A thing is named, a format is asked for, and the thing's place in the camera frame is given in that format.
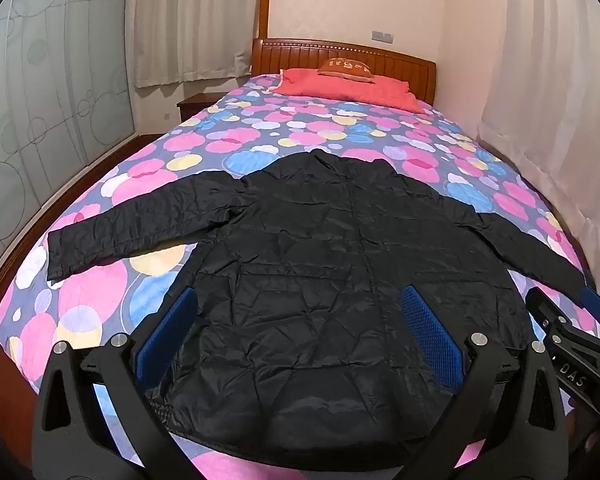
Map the colourful dotted bedsheet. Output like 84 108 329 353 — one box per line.
0 72 600 480

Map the red pillow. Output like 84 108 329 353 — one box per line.
275 66 426 114

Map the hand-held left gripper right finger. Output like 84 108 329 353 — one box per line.
394 285 569 480

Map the small orange cushion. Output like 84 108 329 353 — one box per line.
317 56 376 82

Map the cream curtain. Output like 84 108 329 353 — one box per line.
130 0 262 89
480 0 600 306

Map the wooden headboard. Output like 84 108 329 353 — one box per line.
251 37 437 107

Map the black jacket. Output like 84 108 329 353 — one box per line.
47 149 588 461

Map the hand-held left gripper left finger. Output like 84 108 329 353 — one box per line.
31 287 202 480

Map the frosted glass wardrobe door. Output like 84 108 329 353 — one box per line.
0 0 137 273

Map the wooden nightstand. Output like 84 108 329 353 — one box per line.
176 92 226 124

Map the person's right hand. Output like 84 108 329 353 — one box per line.
564 397 600 472

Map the wooden door frame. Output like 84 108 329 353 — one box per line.
258 0 274 41

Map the wooden bed frame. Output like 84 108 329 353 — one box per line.
0 132 167 433

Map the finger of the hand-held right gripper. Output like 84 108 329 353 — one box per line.
525 287 570 335
580 285 600 332

